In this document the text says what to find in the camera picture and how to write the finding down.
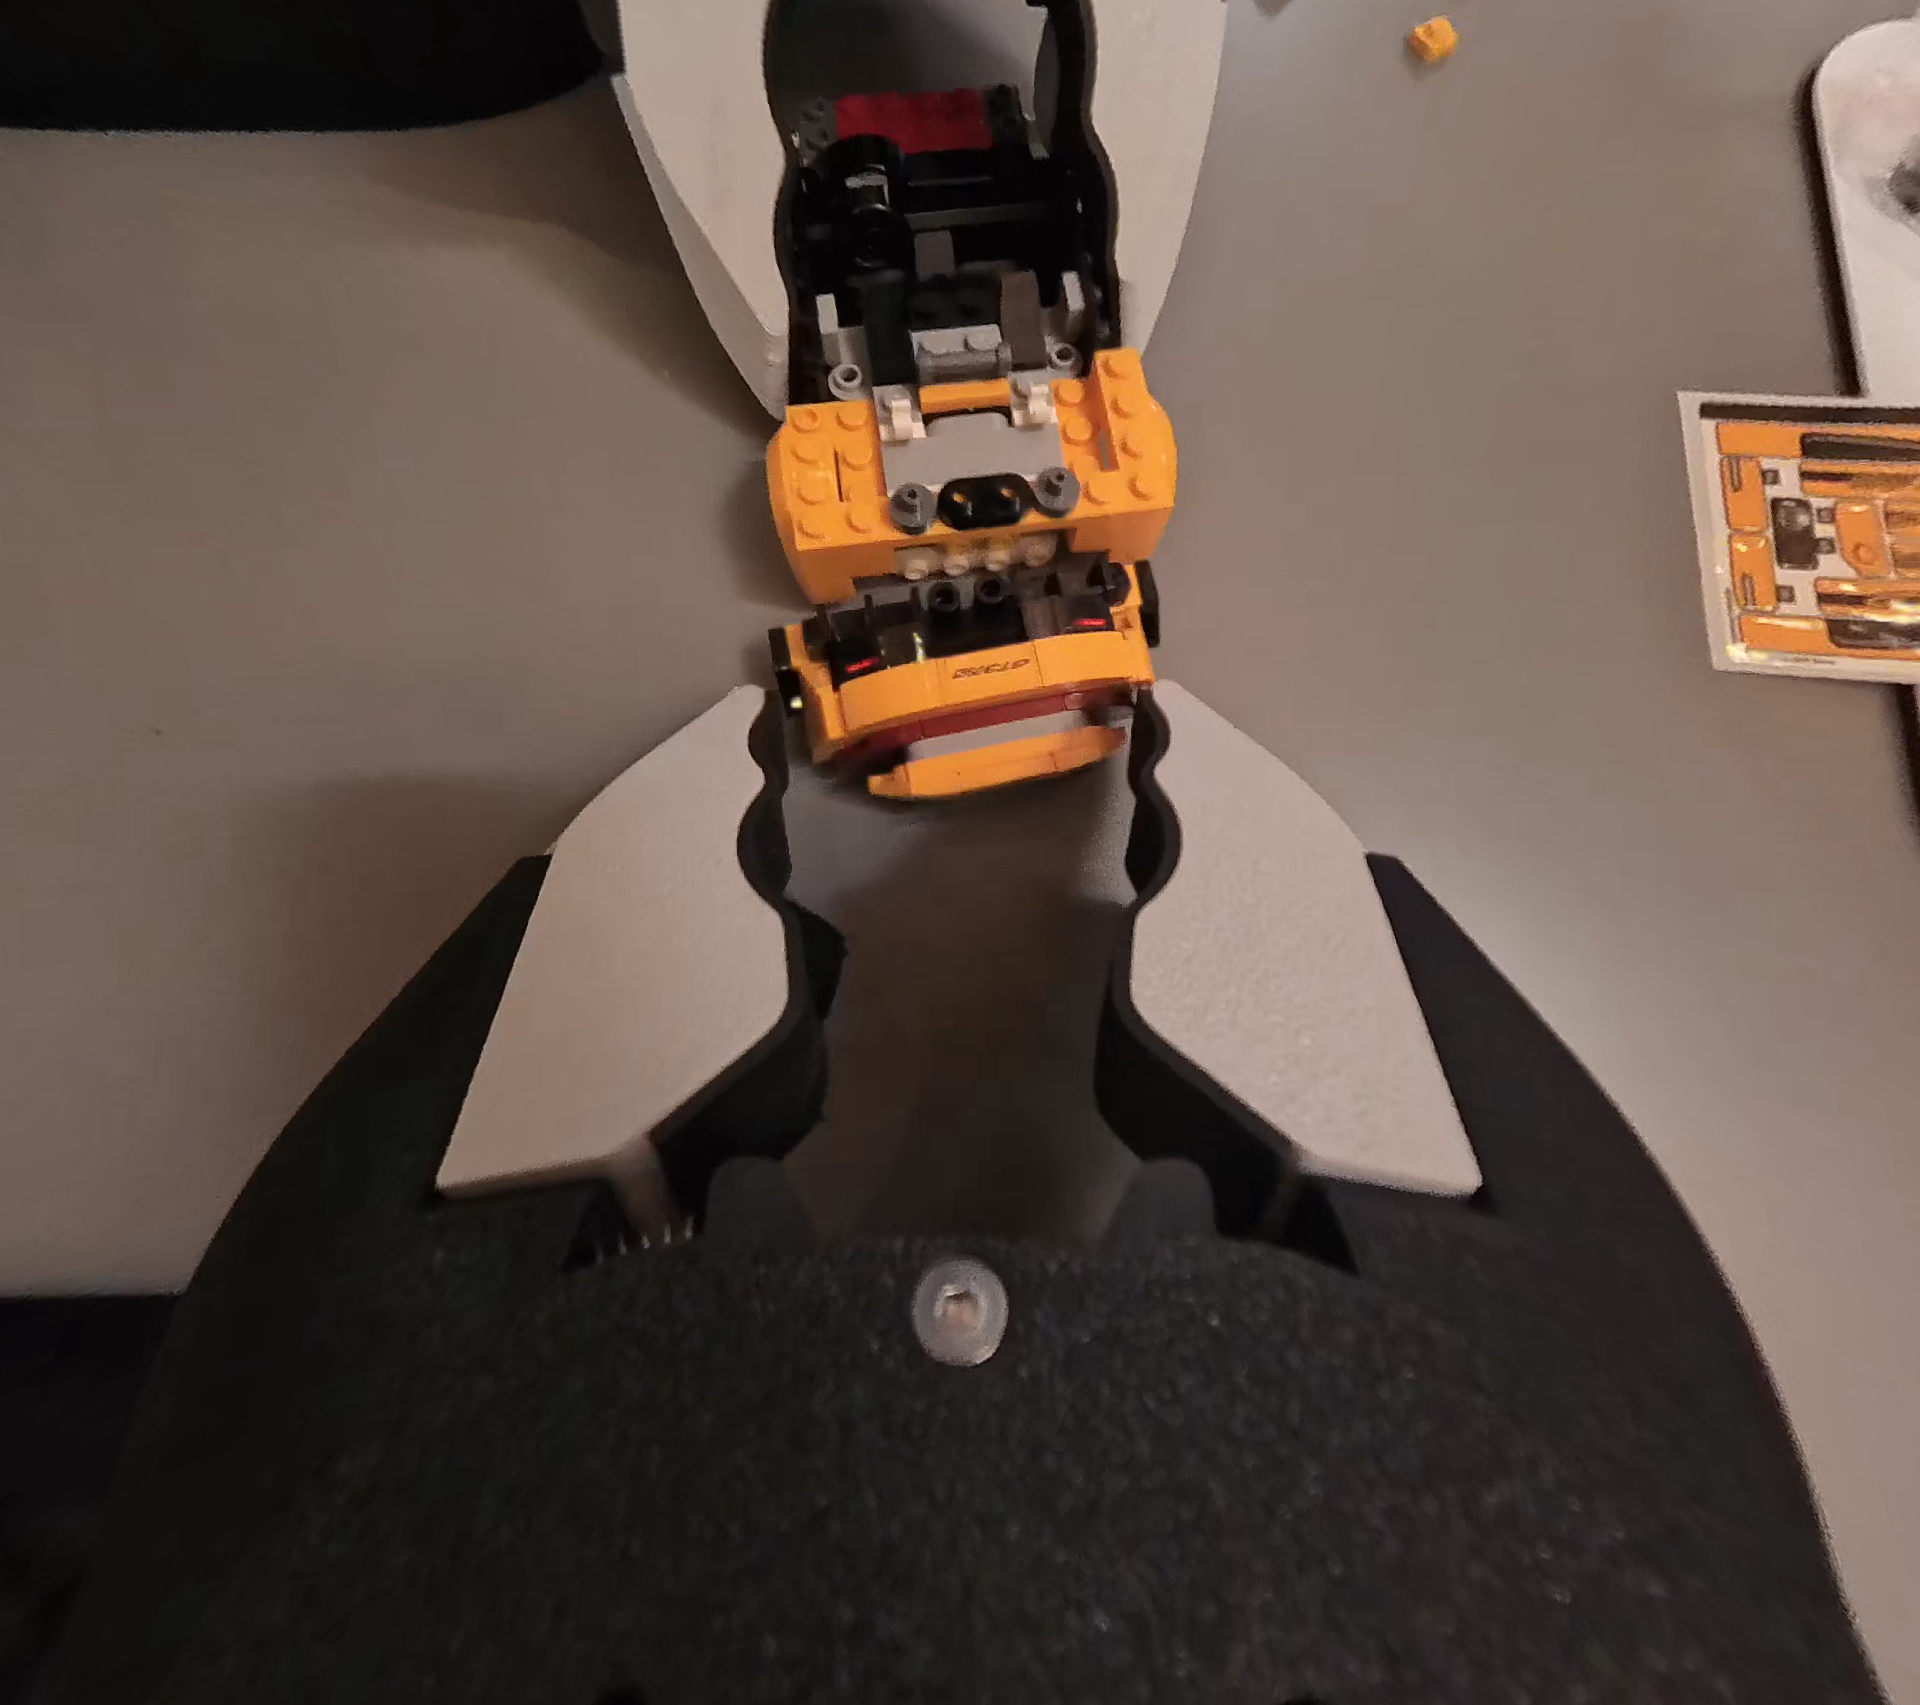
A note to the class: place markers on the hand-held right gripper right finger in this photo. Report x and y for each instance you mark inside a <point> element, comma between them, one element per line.
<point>1292,1000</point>

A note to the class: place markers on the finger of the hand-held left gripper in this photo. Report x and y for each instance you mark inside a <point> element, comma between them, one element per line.
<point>1148,10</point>
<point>696,10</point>

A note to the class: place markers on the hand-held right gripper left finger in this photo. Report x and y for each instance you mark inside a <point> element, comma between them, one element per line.
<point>632,988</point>

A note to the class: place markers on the orange black lego assembly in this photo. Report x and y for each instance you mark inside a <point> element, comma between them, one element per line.
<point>960,669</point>

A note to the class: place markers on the orange black lego car chassis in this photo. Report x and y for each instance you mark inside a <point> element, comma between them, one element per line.
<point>826,492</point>

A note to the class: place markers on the small orange lego piece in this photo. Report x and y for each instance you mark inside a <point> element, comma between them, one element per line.
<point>1434,43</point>

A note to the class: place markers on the orange sticker sheet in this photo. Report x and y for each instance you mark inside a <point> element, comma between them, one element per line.
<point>1800,537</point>

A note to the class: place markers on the white book stand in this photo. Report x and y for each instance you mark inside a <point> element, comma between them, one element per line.
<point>1873,296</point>

